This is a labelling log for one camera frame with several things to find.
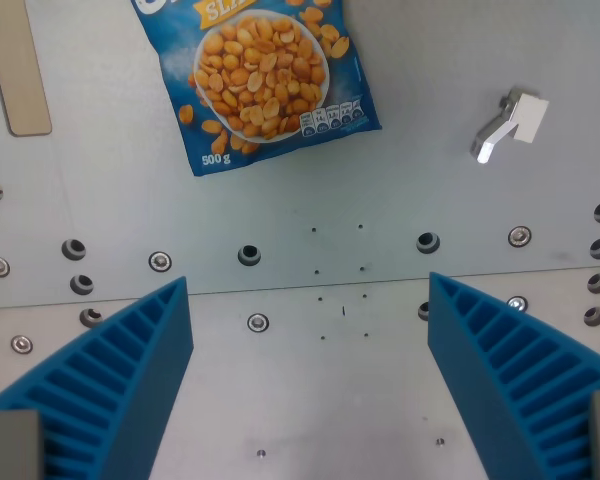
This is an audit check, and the silver metal bracket piece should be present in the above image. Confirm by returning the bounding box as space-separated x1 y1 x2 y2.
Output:
468 87 550 165

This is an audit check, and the blue peanut snack bag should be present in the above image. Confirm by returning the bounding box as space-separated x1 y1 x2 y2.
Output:
132 0 384 178

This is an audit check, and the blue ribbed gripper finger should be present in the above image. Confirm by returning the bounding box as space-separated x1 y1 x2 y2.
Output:
426 271 600 480
0 275 196 480

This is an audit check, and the light wooden strip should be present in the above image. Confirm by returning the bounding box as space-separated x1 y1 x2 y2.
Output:
0 0 53 137

